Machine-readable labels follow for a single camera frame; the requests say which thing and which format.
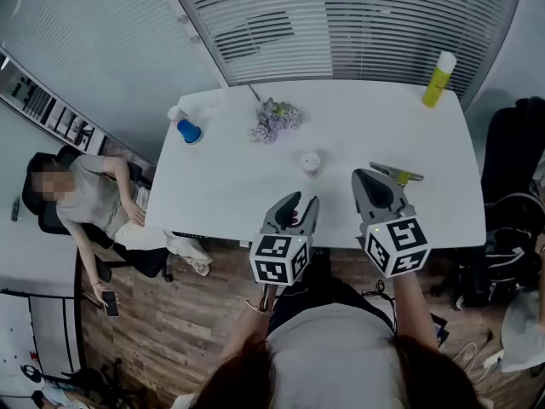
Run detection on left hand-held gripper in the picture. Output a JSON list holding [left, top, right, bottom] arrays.
[[248, 190, 321, 288]]

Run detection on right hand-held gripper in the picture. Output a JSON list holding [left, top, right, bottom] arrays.
[[350, 168, 431, 279]]

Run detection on person's left forearm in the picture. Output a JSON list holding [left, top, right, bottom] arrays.
[[221, 282, 280, 360]]

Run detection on person's right forearm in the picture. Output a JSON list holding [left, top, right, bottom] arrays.
[[390, 270, 439, 351]]

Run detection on white table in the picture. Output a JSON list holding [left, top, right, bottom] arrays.
[[144, 78, 487, 251]]

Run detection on person's legs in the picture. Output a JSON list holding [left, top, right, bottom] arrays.
[[267, 249, 395, 336]]

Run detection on purple flower bouquet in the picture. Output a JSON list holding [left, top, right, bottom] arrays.
[[248, 96, 304, 144]]

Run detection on yellow spray bottle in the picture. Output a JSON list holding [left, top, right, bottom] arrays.
[[422, 51, 458, 109]]

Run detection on blue paper cup stack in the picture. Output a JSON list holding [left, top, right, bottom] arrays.
[[167, 106, 204, 146]]

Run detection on black backpack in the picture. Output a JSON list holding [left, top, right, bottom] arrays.
[[429, 192, 545, 310]]

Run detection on black office chair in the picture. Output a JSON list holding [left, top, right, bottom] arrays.
[[20, 145, 175, 283], [480, 95, 545, 212]]

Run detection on person's torso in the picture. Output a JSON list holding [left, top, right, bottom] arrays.
[[266, 303, 405, 409]]

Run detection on white window blinds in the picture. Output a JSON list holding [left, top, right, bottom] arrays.
[[163, 0, 525, 88]]

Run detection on smartphone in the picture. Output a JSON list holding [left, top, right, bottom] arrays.
[[101, 290, 121, 318]]

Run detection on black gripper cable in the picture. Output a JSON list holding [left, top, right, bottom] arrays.
[[361, 279, 398, 313]]

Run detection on thin wrist bracelet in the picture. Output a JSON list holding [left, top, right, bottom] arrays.
[[245, 298, 274, 317]]

